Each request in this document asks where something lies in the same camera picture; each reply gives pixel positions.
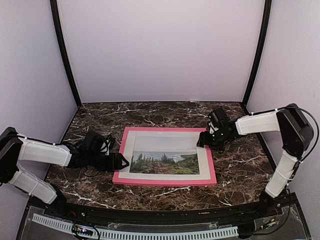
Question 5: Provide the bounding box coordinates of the white slotted cable duct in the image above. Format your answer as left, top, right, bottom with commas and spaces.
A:
31, 213, 239, 240

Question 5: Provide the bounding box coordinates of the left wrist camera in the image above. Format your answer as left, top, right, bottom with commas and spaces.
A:
100, 139, 115, 156

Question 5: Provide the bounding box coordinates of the left black corner post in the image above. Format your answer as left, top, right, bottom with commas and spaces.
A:
49, 0, 82, 108

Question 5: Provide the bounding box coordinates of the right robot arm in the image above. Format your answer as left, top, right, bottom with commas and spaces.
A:
196, 103, 320, 217

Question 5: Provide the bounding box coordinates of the black front rail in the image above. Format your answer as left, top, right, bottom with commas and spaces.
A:
24, 196, 292, 226

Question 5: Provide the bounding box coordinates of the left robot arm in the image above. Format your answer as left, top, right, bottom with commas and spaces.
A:
0, 127, 130, 218

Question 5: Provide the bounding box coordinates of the black corner post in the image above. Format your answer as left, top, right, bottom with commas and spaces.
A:
49, 0, 82, 108
241, 0, 272, 109

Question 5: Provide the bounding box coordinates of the landscape photo print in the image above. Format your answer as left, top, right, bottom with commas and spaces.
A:
129, 136, 200, 175

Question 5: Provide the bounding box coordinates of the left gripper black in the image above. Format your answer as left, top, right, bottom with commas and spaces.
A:
87, 151, 129, 172

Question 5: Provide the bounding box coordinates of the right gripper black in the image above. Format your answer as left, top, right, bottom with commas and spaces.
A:
196, 129, 230, 152

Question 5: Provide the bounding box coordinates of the pink wooden picture frame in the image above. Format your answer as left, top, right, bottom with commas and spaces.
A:
112, 126, 218, 188

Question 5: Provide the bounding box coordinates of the right black corner post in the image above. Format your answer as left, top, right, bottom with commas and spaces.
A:
241, 0, 272, 109

